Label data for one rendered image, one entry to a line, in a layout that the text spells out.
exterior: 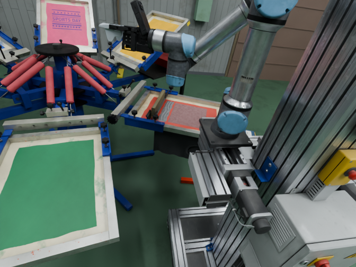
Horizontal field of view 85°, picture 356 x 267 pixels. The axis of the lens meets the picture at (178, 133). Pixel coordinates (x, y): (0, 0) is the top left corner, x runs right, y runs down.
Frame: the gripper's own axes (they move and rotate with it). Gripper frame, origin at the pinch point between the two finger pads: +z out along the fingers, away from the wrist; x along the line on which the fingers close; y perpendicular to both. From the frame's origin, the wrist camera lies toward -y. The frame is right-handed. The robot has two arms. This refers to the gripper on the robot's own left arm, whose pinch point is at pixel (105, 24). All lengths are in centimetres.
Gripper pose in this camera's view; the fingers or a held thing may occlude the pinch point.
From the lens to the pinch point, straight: 90.1
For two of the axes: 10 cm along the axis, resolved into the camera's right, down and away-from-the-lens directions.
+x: 2.4, -4.4, 8.6
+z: -9.6, -2.5, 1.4
